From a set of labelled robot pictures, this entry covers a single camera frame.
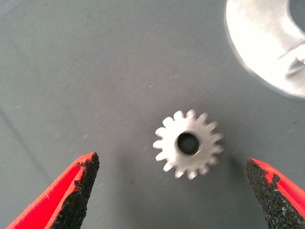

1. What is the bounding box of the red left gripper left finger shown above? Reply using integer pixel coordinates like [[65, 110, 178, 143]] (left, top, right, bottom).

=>
[[4, 151, 100, 229]]

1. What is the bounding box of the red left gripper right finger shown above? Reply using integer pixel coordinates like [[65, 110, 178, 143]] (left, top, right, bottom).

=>
[[244, 157, 305, 229]]

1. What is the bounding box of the small steel planetary gear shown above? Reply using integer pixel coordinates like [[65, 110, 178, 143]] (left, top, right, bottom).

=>
[[152, 109, 225, 180]]

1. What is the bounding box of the round metal carrier plate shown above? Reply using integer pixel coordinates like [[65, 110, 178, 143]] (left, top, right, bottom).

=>
[[225, 0, 305, 100]]

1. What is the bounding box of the dark grey table cloth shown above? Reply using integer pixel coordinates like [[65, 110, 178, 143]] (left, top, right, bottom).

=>
[[0, 0, 305, 229]]

